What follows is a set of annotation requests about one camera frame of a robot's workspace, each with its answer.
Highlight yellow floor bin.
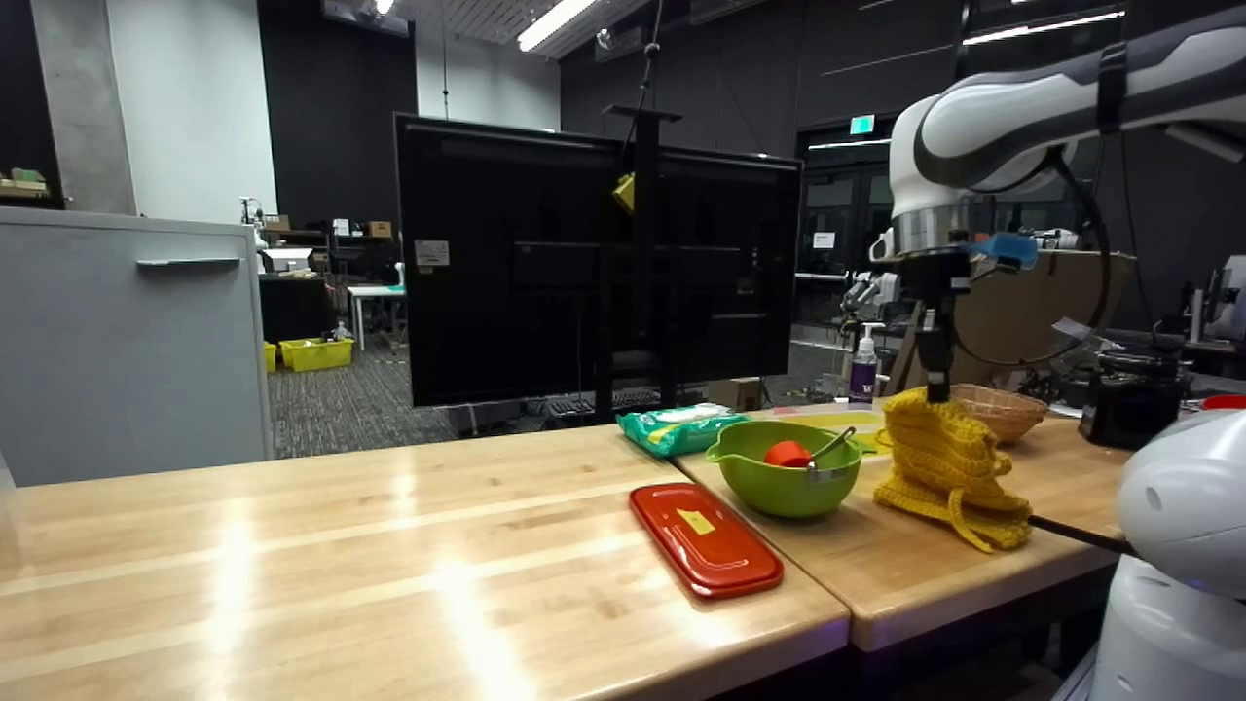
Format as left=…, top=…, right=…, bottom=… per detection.
left=259, top=340, right=353, bottom=372

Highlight woven wicker basket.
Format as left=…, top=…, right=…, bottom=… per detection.
left=954, top=381, right=1047, bottom=442

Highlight metal spoon in bowl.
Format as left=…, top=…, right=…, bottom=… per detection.
left=804, top=423, right=858, bottom=469

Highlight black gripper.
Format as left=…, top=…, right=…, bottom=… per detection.
left=899, top=250, right=972, bottom=402

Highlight purple soap pump bottle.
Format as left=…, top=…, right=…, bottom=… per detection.
left=850, top=324, right=875, bottom=406

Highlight red object in bowl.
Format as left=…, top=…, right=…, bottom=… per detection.
left=763, top=440, right=812, bottom=466

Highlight large cardboard box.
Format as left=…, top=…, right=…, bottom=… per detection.
left=949, top=250, right=1138, bottom=381

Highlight green plastic bowl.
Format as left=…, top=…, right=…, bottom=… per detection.
left=707, top=420, right=860, bottom=523

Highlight grey cabinet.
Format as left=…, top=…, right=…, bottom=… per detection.
left=0, top=206, right=272, bottom=488

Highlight yellow knitted cloth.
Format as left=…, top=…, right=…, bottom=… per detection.
left=873, top=389, right=1033, bottom=552

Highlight green wet wipes pack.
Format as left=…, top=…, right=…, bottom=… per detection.
left=619, top=402, right=740, bottom=458

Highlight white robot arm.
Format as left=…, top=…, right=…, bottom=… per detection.
left=886, top=5, right=1246, bottom=701

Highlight black glass jar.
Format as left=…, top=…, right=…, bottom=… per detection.
left=1078, top=349, right=1182, bottom=449

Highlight large black monitor screen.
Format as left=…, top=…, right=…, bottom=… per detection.
left=393, top=115, right=797, bottom=406

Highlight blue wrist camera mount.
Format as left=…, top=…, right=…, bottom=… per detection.
left=972, top=233, right=1041, bottom=269

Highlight red flat lid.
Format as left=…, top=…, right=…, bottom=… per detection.
left=627, top=484, right=781, bottom=601

